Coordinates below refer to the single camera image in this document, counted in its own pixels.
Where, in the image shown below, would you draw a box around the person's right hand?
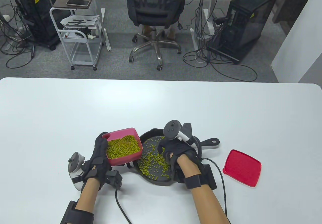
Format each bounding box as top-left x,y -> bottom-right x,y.
158,139 -> 202,174

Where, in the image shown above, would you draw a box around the person's left hand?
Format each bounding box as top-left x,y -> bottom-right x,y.
84,132 -> 111,190

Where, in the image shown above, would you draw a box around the red plastic container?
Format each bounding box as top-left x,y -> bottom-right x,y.
101,127 -> 143,166

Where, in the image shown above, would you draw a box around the pile of green mung beans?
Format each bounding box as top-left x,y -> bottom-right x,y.
105,135 -> 171,180

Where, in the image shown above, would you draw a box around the black cast iron frying pan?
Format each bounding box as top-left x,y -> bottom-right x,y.
127,128 -> 220,186

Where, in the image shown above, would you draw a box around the red plastic container lid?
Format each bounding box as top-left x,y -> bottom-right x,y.
222,149 -> 262,188

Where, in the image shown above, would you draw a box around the person's right forearm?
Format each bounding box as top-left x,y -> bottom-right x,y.
176,155 -> 232,224

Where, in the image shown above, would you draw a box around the person's left forearm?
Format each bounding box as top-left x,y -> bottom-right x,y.
75,178 -> 100,213

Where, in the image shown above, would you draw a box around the grey white handheld controller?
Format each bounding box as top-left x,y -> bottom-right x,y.
68,152 -> 86,191
164,120 -> 198,149

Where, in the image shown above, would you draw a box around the white and red device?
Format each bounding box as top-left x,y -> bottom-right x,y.
62,30 -> 86,39

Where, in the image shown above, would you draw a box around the white printed papers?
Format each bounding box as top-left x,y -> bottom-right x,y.
60,15 -> 100,29

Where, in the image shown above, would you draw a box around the black mesh office chair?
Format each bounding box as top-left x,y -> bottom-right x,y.
122,0 -> 188,71

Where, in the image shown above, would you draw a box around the black computer tower case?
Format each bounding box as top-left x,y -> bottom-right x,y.
207,0 -> 279,64
10,0 -> 66,51

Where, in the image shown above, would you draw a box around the black smartphone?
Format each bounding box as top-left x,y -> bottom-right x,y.
66,0 -> 90,7

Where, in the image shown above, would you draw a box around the dark brown cabinet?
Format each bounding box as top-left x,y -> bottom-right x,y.
273,0 -> 312,24

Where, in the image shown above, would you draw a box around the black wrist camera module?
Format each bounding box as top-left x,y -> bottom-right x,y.
174,170 -> 186,184
105,170 -> 123,190

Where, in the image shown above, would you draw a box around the black forearm strap box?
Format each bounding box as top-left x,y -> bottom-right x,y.
60,201 -> 95,224
185,164 -> 217,190

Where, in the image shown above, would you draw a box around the black braided cable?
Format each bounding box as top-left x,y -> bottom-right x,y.
115,189 -> 132,224
192,137 -> 228,218

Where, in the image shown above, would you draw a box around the bundle of black floor cables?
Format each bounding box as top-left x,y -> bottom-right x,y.
182,28 -> 258,82
0,0 -> 35,68

